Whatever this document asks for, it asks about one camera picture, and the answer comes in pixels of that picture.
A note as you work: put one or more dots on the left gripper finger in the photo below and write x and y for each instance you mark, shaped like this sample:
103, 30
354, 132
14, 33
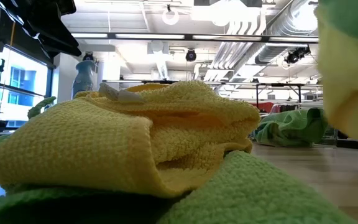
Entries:
56, 29
62, 49

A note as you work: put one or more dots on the yellow microfiber towel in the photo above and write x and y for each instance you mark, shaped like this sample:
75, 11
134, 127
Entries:
350, 87
73, 140

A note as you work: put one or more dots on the green microfiber towel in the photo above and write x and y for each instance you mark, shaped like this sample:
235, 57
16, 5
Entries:
244, 193
303, 121
275, 135
353, 15

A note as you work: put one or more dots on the clear plastic water bottle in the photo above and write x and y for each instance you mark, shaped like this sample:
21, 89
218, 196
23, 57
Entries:
84, 77

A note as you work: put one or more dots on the black tripod stand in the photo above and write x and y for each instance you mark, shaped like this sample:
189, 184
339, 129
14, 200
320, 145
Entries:
2, 65

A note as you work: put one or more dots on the black framed window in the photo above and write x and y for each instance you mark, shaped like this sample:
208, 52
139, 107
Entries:
23, 81

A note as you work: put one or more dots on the long linear ceiling light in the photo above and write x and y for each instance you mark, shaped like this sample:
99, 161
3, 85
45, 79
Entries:
151, 36

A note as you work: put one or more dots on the black ceiling spotlight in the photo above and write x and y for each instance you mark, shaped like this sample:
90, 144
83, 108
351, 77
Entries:
191, 55
297, 55

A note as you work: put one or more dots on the red storage cart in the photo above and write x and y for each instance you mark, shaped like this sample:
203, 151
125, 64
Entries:
264, 107

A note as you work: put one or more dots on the clear plastic basket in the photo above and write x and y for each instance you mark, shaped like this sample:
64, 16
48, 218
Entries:
330, 140

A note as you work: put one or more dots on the black frame background table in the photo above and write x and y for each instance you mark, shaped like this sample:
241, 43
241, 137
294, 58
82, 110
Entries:
279, 84

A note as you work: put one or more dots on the silver ventilation duct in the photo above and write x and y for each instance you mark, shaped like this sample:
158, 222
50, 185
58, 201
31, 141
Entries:
291, 18

